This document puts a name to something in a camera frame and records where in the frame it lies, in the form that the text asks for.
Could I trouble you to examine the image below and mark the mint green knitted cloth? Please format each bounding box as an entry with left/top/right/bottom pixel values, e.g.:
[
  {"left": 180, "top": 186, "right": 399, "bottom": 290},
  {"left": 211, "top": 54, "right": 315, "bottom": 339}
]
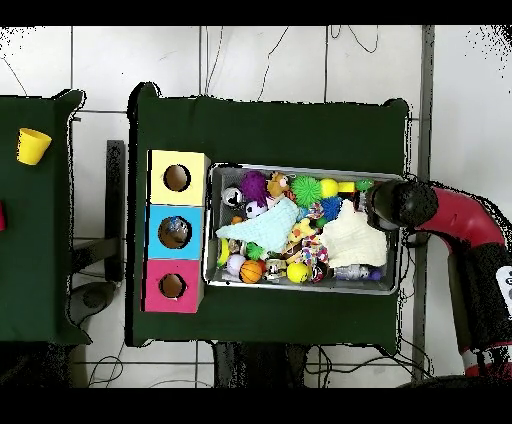
[{"left": 215, "top": 198, "right": 300, "bottom": 254}]

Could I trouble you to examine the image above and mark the clear plastic bottle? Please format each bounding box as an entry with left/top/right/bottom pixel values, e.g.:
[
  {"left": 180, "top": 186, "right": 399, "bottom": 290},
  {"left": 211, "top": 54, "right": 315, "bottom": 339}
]
[{"left": 165, "top": 215, "right": 189, "bottom": 238}]

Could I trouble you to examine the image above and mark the cream knitted cloth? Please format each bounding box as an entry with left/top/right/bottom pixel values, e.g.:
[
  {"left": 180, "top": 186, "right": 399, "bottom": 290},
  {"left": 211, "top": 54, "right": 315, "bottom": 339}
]
[{"left": 318, "top": 198, "right": 389, "bottom": 270}]

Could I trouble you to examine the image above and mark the wooden three-hole box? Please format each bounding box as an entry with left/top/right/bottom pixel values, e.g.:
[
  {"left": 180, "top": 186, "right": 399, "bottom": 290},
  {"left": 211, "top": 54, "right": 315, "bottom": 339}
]
[{"left": 141, "top": 149, "right": 212, "bottom": 314}]

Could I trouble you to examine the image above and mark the silver mesh bin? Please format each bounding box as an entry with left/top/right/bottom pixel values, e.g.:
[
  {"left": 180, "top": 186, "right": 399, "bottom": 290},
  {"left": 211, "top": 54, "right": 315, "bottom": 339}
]
[{"left": 202, "top": 161, "right": 404, "bottom": 296}]

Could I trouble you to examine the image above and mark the toy soccer ball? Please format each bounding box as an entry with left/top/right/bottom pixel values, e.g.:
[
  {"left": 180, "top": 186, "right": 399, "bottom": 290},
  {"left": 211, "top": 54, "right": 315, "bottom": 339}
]
[{"left": 244, "top": 200, "right": 267, "bottom": 220}]

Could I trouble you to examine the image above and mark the purple spiky ball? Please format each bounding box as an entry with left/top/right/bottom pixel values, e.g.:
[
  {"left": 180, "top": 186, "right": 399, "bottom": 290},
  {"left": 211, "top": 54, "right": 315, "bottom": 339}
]
[{"left": 239, "top": 170, "right": 270, "bottom": 209}]

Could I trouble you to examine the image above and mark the silver drink can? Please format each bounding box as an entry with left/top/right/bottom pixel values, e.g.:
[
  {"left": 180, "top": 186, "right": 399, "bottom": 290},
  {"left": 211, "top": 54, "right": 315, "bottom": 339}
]
[{"left": 220, "top": 186, "right": 245, "bottom": 208}]

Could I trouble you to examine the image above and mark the yellow plush duck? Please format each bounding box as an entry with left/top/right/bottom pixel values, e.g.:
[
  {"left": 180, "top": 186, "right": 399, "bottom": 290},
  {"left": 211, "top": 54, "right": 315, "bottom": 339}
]
[{"left": 286, "top": 218, "right": 317, "bottom": 244}]

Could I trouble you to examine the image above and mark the green koosh ball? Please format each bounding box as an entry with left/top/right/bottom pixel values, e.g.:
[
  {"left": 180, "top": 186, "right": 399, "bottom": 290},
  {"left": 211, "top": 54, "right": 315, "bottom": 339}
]
[{"left": 289, "top": 175, "right": 323, "bottom": 209}]

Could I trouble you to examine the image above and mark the white toy baseball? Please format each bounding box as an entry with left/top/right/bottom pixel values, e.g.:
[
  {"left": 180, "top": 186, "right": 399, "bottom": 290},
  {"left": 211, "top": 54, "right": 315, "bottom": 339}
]
[{"left": 226, "top": 253, "right": 247, "bottom": 277}]

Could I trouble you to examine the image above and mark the orange toy basketball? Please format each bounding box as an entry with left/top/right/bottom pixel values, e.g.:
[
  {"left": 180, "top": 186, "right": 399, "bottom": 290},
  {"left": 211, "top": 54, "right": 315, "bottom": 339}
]
[{"left": 239, "top": 259, "right": 264, "bottom": 284}]

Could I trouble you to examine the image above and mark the blue koosh ball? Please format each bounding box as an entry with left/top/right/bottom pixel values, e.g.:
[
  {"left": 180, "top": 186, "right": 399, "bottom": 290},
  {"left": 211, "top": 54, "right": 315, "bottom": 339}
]
[{"left": 319, "top": 194, "right": 345, "bottom": 223}]

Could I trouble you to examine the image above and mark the yellow smooth ball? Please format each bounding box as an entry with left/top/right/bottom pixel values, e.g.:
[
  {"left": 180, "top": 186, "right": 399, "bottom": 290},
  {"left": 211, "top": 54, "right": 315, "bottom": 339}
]
[{"left": 319, "top": 177, "right": 341, "bottom": 199}]

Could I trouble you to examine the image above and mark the dark green table cloth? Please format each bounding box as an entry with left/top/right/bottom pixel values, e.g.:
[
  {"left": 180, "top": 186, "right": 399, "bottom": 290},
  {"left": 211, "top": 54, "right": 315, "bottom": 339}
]
[{"left": 125, "top": 81, "right": 411, "bottom": 348}]

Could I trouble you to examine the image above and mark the black stand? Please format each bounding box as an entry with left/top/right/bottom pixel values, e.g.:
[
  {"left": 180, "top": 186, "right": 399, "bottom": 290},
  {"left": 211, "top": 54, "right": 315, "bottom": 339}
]
[{"left": 67, "top": 139, "right": 126, "bottom": 326}]

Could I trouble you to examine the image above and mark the dark green side-table cloth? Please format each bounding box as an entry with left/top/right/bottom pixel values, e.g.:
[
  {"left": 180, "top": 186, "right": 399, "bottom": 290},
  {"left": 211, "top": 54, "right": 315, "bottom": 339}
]
[{"left": 0, "top": 89, "right": 93, "bottom": 345}]

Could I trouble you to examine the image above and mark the yellow plastic cup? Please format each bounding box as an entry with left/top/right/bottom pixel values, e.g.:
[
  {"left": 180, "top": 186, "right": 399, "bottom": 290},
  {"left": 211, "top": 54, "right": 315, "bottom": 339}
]
[{"left": 15, "top": 127, "right": 53, "bottom": 166}]

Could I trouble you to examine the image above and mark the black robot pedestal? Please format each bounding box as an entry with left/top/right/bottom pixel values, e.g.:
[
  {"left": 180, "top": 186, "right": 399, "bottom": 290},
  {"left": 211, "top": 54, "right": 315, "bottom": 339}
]
[{"left": 211, "top": 341, "right": 309, "bottom": 388}]

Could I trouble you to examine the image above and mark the black power cable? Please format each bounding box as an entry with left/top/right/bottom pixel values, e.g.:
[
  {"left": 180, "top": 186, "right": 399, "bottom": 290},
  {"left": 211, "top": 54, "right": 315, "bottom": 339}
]
[{"left": 402, "top": 227, "right": 431, "bottom": 250}]

